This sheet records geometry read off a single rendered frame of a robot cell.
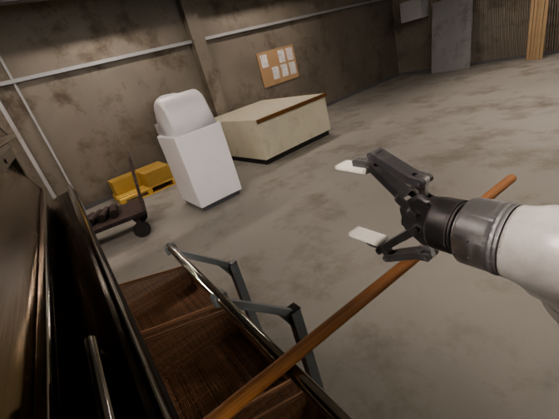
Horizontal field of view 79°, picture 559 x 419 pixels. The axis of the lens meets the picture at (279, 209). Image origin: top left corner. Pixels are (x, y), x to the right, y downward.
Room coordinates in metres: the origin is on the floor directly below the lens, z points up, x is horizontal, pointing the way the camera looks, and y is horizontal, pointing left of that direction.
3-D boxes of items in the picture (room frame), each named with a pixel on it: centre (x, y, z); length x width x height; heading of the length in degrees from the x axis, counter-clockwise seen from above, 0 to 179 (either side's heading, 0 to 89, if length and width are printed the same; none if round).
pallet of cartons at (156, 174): (6.50, 2.43, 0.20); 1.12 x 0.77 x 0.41; 123
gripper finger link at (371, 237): (0.53, -0.14, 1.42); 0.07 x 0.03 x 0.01; 29
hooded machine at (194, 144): (5.03, 0.96, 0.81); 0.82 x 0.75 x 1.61; 34
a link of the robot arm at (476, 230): (0.35, -0.24, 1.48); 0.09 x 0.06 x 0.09; 119
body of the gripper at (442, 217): (0.41, -0.21, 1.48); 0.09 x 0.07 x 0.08; 29
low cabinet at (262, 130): (7.35, -0.19, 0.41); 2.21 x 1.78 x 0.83; 33
